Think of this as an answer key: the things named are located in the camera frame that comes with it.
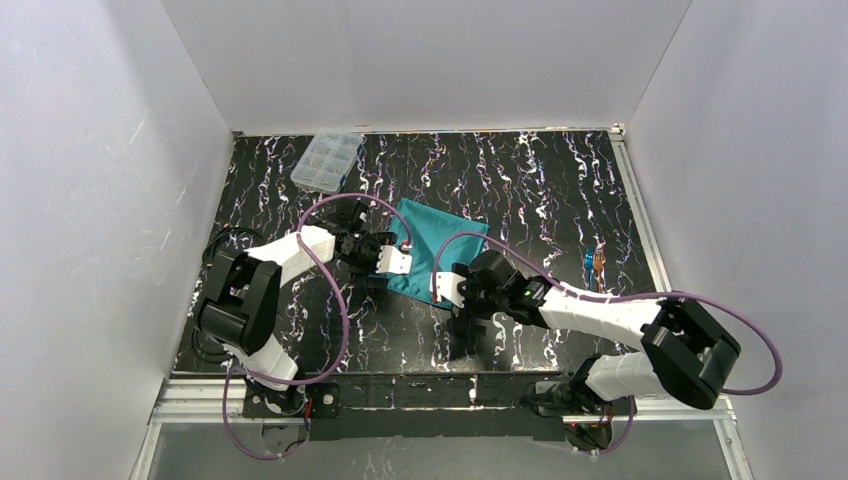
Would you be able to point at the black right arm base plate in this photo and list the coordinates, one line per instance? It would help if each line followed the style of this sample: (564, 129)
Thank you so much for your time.
(552, 398)

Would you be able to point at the aluminium front frame rail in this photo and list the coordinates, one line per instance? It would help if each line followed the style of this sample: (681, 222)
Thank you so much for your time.
(206, 400)

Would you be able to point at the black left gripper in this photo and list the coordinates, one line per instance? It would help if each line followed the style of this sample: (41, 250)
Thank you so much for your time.
(374, 275)

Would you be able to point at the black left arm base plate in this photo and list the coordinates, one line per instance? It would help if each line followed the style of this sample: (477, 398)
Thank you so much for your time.
(291, 397)

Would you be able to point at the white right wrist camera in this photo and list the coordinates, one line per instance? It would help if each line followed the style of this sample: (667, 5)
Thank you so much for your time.
(447, 289)

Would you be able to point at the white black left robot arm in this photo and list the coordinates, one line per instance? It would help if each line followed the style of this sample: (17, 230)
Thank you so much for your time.
(238, 304)

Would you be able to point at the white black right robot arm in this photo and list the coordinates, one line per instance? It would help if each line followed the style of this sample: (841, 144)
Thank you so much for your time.
(676, 347)

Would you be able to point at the clear plastic screw organizer box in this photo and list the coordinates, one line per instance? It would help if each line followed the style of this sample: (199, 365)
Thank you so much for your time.
(327, 162)

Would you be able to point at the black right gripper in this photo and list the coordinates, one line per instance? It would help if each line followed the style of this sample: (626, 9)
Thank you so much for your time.
(464, 315)

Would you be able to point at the aluminium right side rail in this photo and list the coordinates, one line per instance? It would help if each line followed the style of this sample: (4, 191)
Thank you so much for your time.
(638, 207)

